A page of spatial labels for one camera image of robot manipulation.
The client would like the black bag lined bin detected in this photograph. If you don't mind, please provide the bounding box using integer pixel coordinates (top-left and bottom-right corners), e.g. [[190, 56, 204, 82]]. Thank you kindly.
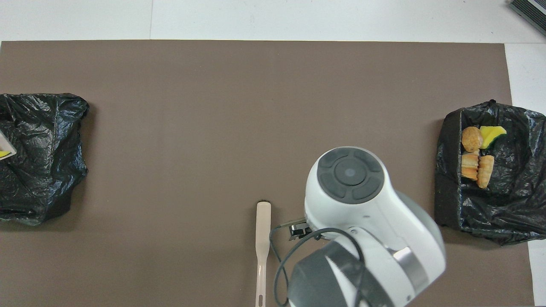
[[434, 99, 546, 246], [0, 93, 90, 226]]

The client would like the grey ribbed device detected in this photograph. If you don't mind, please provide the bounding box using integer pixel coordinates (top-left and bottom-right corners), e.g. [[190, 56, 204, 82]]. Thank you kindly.
[[510, 0, 546, 37]]

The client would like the beige hand brush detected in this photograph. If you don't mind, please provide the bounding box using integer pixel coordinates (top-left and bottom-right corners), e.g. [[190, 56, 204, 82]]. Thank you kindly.
[[255, 200, 272, 307]]

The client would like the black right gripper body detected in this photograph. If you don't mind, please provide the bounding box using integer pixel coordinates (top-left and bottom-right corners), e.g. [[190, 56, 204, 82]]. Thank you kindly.
[[292, 228, 317, 242]]

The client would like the brown oval cookie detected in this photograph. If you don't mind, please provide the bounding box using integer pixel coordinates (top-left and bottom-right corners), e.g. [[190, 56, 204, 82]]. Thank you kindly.
[[462, 126, 484, 153]]

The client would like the brown table mat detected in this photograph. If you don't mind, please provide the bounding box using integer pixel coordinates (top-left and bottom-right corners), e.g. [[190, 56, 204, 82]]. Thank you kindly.
[[0, 40, 535, 307]]

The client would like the beige plastic dustpan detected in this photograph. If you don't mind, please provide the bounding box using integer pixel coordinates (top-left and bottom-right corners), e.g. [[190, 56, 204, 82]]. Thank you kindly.
[[0, 130, 17, 161]]

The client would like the striped orange croissant piece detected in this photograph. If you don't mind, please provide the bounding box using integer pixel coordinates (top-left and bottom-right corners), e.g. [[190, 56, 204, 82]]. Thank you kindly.
[[478, 155, 495, 189]]

